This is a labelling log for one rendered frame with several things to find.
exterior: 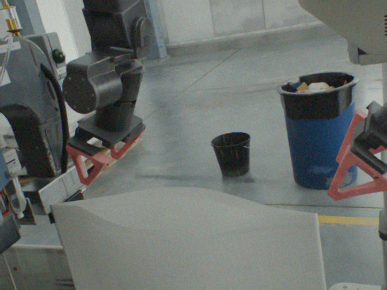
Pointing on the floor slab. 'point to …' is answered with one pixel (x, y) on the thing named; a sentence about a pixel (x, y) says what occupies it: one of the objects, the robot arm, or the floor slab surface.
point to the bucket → (232, 153)
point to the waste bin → (318, 126)
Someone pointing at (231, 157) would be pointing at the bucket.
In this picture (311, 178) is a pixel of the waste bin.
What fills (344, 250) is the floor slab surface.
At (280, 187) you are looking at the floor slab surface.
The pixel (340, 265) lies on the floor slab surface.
